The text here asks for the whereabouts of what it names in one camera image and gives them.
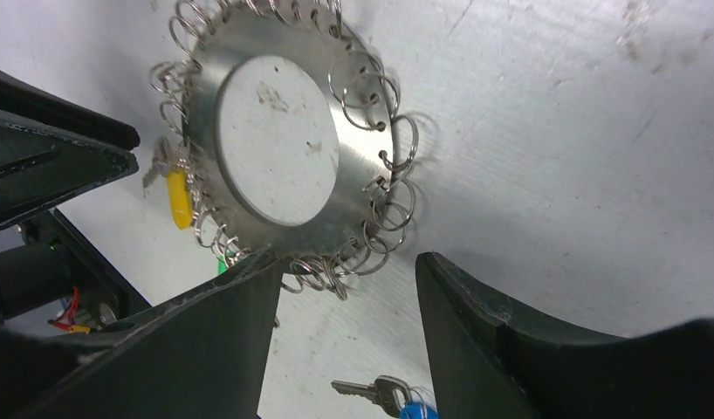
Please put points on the key with green tag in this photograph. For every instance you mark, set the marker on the key with green tag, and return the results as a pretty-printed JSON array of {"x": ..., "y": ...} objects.
[{"x": 225, "y": 262}]

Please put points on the metal disc with key rings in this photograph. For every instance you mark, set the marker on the metal disc with key rings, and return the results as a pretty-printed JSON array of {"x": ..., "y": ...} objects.
[{"x": 297, "y": 144}]

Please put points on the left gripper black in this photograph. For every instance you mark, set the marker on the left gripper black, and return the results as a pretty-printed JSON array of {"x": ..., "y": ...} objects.
[{"x": 55, "y": 284}]

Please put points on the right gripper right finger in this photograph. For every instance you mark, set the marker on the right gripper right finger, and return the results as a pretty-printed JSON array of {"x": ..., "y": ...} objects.
[{"x": 492, "y": 356}]

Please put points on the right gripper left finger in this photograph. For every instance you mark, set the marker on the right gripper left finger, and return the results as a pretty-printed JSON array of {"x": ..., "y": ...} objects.
[{"x": 199, "y": 355}]

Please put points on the key with blue tag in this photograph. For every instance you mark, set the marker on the key with blue tag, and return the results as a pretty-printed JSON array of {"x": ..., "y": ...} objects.
[{"x": 393, "y": 395}]

